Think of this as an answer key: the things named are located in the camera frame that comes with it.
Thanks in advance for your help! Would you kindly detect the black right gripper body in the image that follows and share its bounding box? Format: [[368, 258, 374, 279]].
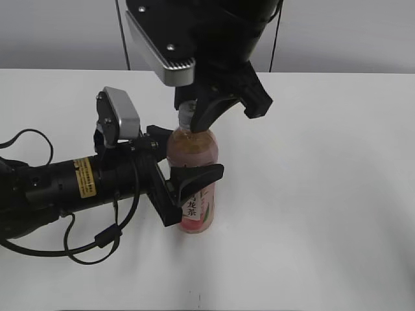
[[188, 38, 273, 119]]

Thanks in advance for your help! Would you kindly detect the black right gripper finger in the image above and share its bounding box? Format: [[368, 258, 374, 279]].
[[190, 95, 239, 133], [174, 86, 198, 111]]

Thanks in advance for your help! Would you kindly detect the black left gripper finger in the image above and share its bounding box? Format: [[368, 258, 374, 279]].
[[169, 164, 224, 207], [146, 125, 173, 159]]

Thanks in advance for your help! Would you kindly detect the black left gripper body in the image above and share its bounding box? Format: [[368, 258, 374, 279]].
[[130, 133, 182, 227]]

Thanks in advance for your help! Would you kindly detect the peach oolong tea bottle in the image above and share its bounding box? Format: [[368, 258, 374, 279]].
[[167, 111, 219, 233]]

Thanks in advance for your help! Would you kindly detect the white bottle cap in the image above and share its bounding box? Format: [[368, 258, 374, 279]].
[[178, 100, 196, 123]]

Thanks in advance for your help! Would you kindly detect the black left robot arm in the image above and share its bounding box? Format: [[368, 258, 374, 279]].
[[1, 126, 224, 239]]

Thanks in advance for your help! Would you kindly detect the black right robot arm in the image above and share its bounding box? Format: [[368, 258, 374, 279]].
[[174, 1, 282, 133]]

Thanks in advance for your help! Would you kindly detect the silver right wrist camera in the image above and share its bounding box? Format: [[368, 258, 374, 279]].
[[126, 1, 196, 87]]

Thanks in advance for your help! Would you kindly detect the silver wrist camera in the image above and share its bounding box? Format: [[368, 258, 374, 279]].
[[96, 86, 141, 148], [126, 1, 196, 87]]

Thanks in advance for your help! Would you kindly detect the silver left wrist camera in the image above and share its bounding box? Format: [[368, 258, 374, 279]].
[[96, 86, 141, 148]]

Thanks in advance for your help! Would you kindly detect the black left camera cable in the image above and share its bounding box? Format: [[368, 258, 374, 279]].
[[0, 128, 140, 266]]

